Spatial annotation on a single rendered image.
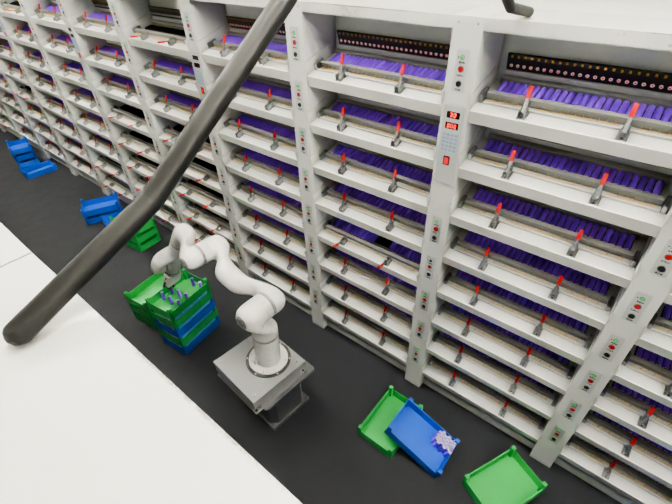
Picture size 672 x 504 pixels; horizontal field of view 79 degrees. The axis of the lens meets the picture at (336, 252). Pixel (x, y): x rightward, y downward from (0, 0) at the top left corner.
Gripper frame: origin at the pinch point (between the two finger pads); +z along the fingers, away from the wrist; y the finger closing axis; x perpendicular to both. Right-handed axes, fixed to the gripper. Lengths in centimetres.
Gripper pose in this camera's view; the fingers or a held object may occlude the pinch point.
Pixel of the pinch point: (171, 285)
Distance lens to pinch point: 259.5
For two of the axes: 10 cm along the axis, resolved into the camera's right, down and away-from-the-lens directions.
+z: -3.4, 5.8, 7.4
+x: -7.9, -6.0, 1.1
